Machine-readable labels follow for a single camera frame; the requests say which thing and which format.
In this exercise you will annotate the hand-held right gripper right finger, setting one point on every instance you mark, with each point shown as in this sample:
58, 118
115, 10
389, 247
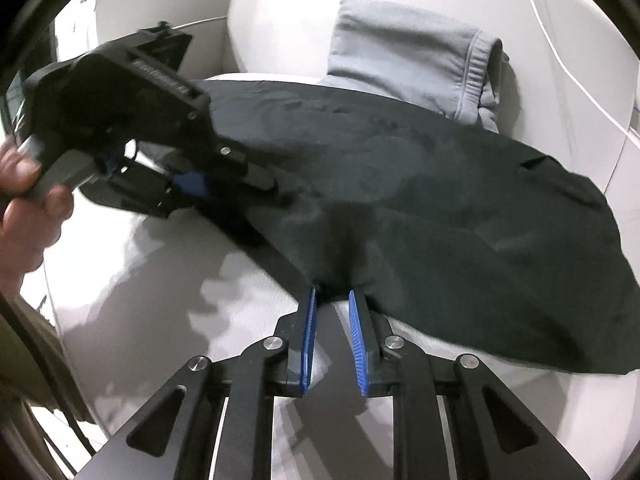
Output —
357, 345

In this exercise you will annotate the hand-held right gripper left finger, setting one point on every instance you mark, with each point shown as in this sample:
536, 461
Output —
307, 340

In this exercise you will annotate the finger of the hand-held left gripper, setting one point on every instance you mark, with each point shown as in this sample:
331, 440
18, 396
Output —
190, 185
240, 165

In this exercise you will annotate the black pants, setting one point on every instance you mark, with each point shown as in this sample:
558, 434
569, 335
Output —
425, 210

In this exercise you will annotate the person's left hand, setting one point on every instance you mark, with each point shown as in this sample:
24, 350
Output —
25, 230

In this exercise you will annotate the light grey sofa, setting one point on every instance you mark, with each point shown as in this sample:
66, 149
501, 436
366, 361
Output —
175, 285

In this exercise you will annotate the grey sweatpants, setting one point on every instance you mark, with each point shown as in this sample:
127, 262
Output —
400, 55

